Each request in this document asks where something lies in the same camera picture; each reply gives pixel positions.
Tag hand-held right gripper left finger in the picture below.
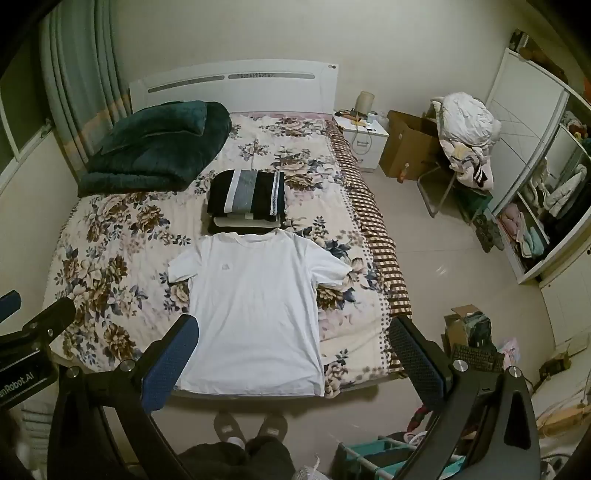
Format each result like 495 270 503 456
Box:
46 314 200 480

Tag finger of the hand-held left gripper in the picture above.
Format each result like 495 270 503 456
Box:
21 296 77 343
0 290 23 320

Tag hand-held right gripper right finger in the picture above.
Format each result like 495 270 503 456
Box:
389 315 541 480

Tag white t-shirt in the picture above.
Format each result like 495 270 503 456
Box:
167 228 354 398

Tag folded pink and teal clothes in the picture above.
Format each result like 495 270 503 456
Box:
501 205 551 258

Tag small cardboard box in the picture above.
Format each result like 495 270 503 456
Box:
444 305 492 356

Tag black keyboard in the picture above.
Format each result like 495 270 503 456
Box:
450 344 506 373

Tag white radiator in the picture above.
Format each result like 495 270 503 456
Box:
18 401 52 455

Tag gray slipper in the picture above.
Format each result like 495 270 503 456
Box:
213 411 245 446
256 412 288 444

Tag bed with floral sheet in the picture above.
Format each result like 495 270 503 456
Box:
41 111 414 400

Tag pink bag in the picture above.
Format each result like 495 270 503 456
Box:
501 337 523 366

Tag teal rack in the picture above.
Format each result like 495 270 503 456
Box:
335 436 467 480

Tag person's legs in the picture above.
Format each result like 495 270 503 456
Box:
178 436 296 480

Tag dark shoes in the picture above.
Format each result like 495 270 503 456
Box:
475 216 507 253

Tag white folded garment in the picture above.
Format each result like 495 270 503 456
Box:
210 212 279 228

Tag white low cabinet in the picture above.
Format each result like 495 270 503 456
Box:
538 240 591 352

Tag metal folding chair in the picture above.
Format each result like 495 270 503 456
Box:
417 161 462 219

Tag window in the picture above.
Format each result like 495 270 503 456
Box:
0 46 51 162

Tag black striped folded garment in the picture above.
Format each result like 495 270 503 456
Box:
206 169 286 219

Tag dark green blanket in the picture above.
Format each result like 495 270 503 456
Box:
78 100 232 198

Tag large cardboard box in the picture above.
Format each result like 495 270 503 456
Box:
379 110 444 181

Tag white nightstand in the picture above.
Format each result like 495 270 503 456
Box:
333 111 391 174

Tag pale green curtain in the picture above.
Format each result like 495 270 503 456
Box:
39 0 132 162

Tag hanging white jacket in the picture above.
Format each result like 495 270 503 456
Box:
545 165 588 219

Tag pile of white bedding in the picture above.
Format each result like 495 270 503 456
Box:
431 91 503 190

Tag white wardrobe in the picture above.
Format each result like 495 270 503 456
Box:
485 46 591 284

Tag white headboard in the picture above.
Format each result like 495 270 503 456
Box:
128 59 340 116

